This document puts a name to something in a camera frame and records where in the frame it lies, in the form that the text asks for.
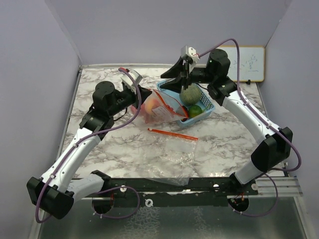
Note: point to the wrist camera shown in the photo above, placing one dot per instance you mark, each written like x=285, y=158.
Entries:
x=189, y=55
x=131, y=79

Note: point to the green netted melon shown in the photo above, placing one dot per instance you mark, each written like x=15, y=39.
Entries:
x=191, y=95

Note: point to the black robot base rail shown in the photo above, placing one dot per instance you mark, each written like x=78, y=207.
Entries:
x=199, y=191

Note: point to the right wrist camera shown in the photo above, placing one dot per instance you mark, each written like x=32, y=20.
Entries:
x=189, y=55

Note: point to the clear zip bag orange zipper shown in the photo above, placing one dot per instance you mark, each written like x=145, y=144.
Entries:
x=169, y=110

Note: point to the small whiteboard with stand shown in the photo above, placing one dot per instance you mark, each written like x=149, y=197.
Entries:
x=252, y=63

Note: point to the pink peach with leaf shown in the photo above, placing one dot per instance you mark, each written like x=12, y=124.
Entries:
x=150, y=105

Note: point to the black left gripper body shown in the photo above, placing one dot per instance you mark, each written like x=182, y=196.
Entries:
x=125, y=99

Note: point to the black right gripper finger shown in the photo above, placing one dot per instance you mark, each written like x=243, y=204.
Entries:
x=173, y=72
x=176, y=85

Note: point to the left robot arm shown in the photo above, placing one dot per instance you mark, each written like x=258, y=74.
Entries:
x=54, y=191

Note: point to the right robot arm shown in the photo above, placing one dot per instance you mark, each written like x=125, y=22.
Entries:
x=274, y=142

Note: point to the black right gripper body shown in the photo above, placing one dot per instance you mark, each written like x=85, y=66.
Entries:
x=197, y=75

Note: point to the light blue plastic basket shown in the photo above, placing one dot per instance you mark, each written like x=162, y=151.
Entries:
x=205, y=103

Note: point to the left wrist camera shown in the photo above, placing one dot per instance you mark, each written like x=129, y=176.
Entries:
x=131, y=79

